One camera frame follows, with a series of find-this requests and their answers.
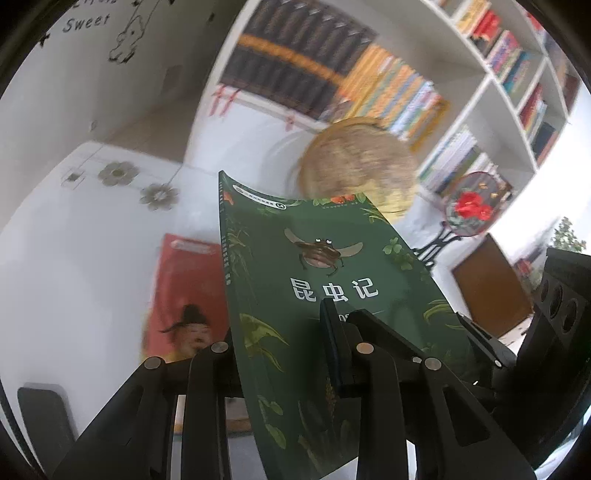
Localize white bookshelf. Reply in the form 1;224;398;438
184;1;580;194

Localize red poetry book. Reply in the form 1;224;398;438
141;233;229;362

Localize row of dark hardcover books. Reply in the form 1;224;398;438
221;0;377;120

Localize row of yellow orange books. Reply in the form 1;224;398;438
321;43;450;152

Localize brown wooden cabinet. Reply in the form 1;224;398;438
452;234;533;338

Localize black chair back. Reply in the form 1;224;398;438
17;383;77;479

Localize yellow desk globe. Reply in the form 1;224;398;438
297;117;418;223

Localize dark green insect book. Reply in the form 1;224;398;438
218;173;480;479

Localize green potted plant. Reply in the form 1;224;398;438
552;217;587;253

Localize upper shelf colourful books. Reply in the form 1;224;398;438
433;1;581;165

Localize round embroidered fan on stand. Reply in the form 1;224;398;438
413;171;513;271

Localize row of white blue books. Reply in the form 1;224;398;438
419;125;500;197

